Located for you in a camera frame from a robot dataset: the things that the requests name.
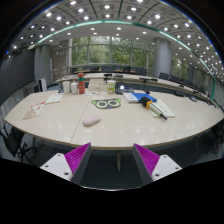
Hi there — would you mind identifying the black pouch with light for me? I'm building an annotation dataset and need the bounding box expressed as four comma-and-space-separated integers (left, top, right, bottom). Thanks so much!
115, 82, 133, 94

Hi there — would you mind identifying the black office chair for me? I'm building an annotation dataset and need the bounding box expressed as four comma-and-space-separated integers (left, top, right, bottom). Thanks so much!
0, 122, 37, 163

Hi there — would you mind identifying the white paper booklet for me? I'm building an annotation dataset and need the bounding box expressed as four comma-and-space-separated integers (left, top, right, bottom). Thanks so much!
46, 94, 63, 104

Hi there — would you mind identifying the pink computer mouse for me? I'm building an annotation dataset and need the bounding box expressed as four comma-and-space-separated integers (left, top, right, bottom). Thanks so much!
82, 115, 101, 127

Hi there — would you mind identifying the green notebook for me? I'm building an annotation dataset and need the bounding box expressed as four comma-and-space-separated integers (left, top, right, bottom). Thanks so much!
149, 100, 175, 118

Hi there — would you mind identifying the black table microphone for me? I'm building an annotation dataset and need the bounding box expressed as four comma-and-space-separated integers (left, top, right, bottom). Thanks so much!
139, 77, 158, 94

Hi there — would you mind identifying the blue book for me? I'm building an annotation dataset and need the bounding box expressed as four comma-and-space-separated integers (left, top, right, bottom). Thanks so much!
123, 93, 157, 103

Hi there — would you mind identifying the white paper cup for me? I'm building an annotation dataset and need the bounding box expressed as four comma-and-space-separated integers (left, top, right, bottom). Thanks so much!
70, 82, 78, 94

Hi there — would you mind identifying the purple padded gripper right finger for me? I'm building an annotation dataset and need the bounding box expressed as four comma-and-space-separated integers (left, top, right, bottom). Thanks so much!
133, 144, 181, 185

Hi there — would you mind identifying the red thermos bottle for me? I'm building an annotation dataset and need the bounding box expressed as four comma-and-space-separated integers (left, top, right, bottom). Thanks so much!
78, 73, 85, 94

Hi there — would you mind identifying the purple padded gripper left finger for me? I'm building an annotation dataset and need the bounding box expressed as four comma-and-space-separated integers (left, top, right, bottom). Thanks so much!
41, 143, 91, 185

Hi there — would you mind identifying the white cup green label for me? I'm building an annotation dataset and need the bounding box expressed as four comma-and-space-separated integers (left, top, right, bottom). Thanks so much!
107, 80, 116, 94

